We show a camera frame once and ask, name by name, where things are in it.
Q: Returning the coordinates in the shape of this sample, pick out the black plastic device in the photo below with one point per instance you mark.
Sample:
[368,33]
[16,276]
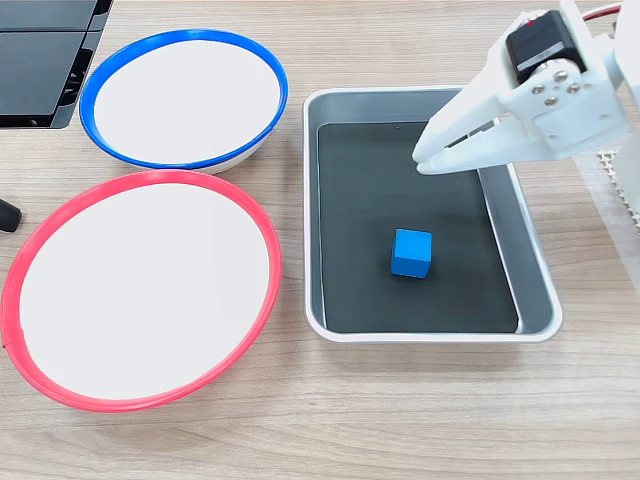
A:
[35,70]

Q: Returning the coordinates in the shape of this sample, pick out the white dish with red rim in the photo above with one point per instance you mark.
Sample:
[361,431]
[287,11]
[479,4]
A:
[140,290]

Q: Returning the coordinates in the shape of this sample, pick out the black tray liner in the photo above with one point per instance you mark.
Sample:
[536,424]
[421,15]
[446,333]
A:
[365,225]

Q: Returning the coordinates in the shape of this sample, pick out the translucent sheet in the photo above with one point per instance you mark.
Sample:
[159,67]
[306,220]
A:
[607,235]

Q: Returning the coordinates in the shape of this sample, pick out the white dish with blue rim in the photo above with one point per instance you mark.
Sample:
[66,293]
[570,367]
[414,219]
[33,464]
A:
[185,100]

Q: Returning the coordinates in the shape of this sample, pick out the silver metal tray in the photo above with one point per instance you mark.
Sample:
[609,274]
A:
[535,260]

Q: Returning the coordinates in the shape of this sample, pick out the small black rounded object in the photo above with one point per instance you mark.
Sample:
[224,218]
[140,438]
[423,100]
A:
[9,216]

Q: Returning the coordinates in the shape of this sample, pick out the white mesh mat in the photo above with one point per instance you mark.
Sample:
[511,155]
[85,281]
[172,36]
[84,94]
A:
[620,190]

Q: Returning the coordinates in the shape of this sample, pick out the blue block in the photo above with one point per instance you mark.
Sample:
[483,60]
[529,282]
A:
[411,252]

